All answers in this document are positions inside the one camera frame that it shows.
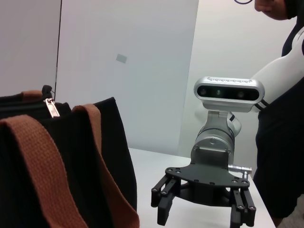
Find silver zipper pull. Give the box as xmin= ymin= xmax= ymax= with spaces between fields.
xmin=43 ymin=97 xmax=60 ymax=119

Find person in black clothes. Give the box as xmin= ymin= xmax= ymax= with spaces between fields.
xmin=253 ymin=0 xmax=304 ymax=220

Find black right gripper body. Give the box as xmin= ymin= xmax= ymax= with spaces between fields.
xmin=165 ymin=161 xmax=250 ymax=207

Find person's bare forearm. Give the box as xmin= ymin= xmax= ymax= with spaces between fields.
xmin=254 ymin=0 xmax=289 ymax=21

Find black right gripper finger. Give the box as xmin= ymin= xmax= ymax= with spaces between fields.
xmin=229 ymin=188 xmax=257 ymax=228
xmin=151 ymin=175 xmax=182 ymax=226

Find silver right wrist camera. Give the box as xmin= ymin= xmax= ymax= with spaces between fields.
xmin=193 ymin=76 xmax=265 ymax=114

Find black food bag brown straps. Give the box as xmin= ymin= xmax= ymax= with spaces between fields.
xmin=0 ymin=85 xmax=140 ymax=228

